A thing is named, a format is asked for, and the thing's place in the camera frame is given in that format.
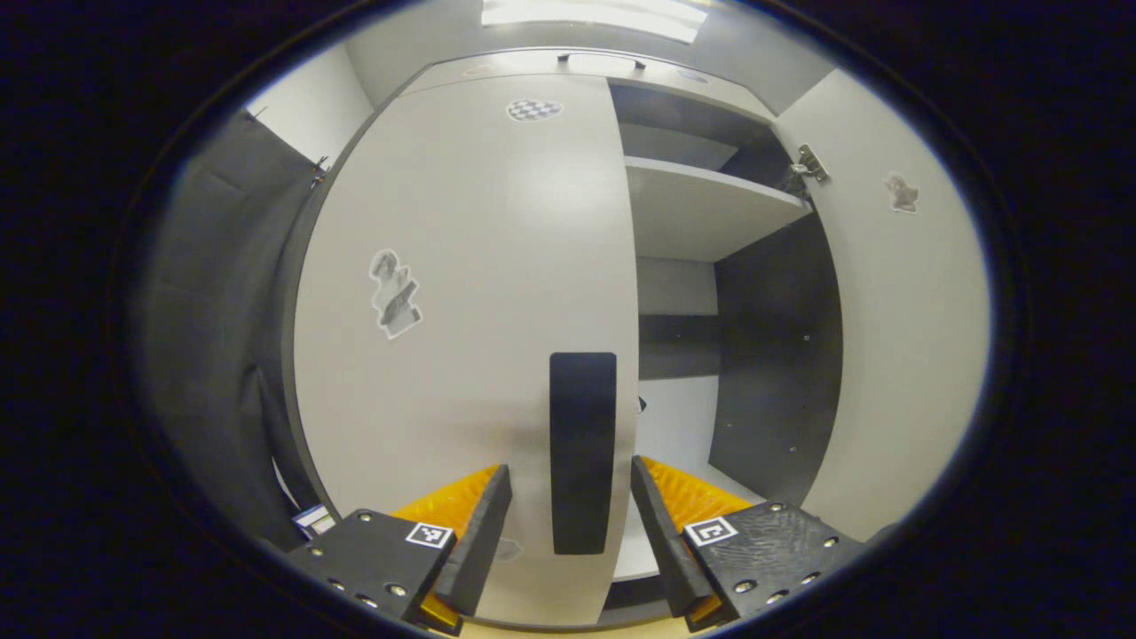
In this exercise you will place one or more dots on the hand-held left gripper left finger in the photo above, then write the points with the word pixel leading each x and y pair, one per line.
pixel 479 550

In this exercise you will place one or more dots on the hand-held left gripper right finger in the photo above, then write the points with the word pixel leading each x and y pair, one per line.
pixel 661 550

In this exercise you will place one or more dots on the grey cabinet door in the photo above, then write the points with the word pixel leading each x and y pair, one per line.
pixel 905 355
pixel 461 337

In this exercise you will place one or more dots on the grey double-door shoe cabinet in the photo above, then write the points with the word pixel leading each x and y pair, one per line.
pixel 772 355

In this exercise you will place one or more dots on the metal door hinge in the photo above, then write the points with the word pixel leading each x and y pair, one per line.
pixel 809 164

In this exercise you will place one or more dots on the black backdrop cloth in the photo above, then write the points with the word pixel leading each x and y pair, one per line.
pixel 213 311

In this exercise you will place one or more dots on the long ceiling light panel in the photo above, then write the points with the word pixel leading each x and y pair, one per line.
pixel 595 16

